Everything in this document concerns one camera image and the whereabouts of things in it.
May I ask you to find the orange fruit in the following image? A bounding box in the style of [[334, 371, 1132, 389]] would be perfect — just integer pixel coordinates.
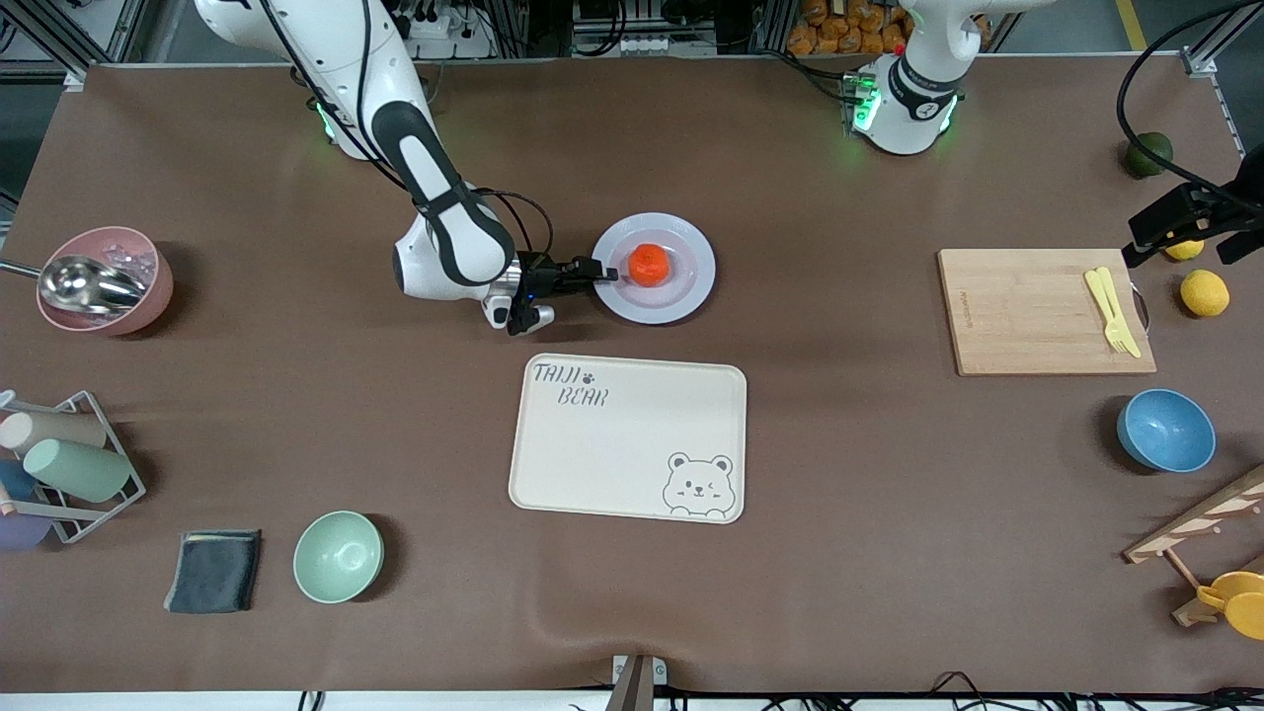
[[629, 244, 674, 288]]

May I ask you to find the pale lavender plate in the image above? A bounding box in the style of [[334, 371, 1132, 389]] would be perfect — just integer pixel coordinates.
[[592, 212, 716, 325]]

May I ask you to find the dark green avocado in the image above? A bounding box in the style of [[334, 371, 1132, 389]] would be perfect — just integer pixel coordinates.
[[1127, 131, 1174, 179]]

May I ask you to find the yellow plastic knife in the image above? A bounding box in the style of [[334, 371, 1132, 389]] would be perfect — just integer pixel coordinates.
[[1084, 271, 1119, 342]]

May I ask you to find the wooden cutting board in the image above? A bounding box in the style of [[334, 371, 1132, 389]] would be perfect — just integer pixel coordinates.
[[937, 248, 1157, 377]]

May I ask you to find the cream bear print tray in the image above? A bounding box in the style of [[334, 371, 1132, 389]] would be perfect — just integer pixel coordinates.
[[509, 354, 748, 524]]

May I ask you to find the blue bowl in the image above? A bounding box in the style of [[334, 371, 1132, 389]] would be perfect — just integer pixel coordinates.
[[1117, 388, 1218, 474]]

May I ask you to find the white power strip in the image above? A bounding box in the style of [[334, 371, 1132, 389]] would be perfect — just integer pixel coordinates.
[[400, 0, 495, 60]]

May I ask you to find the wooden drying rack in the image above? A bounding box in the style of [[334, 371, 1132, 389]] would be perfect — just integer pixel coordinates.
[[1123, 464, 1264, 628]]

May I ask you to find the mint green bowl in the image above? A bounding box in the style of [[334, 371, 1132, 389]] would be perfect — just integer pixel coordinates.
[[293, 511, 384, 604]]

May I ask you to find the bag of orange pastries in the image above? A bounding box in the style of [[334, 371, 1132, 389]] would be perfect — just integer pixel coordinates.
[[787, 0, 914, 57]]

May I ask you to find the yellow mug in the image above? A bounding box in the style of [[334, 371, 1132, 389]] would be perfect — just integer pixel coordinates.
[[1197, 571, 1264, 641]]

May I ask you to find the pink bowl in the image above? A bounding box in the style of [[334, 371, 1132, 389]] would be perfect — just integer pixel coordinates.
[[38, 226, 175, 337]]

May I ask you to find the dark grey folded cloth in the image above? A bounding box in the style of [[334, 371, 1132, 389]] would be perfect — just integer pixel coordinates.
[[164, 529, 264, 615]]

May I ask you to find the metal scoop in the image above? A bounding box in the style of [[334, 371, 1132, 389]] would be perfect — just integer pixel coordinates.
[[0, 256, 149, 317]]

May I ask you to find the mint green cup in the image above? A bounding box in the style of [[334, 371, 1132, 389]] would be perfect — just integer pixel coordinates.
[[23, 438, 134, 504]]

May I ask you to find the beige cup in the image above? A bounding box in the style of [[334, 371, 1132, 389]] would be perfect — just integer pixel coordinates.
[[0, 411, 108, 455]]

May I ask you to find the purple cup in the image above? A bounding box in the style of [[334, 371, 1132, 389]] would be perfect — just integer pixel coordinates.
[[0, 512, 52, 551]]

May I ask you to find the aluminium frame post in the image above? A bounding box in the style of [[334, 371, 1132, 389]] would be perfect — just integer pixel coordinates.
[[1180, 0, 1264, 78], [20, 0, 149, 85]]

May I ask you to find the black base cable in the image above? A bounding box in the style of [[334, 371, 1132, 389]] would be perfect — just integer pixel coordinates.
[[760, 44, 852, 105]]

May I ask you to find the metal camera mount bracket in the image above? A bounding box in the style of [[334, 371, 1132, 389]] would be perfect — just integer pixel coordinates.
[[604, 654, 669, 711]]

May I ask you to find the grey wire cup rack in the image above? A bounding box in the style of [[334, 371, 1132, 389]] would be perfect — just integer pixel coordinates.
[[0, 390, 147, 545]]

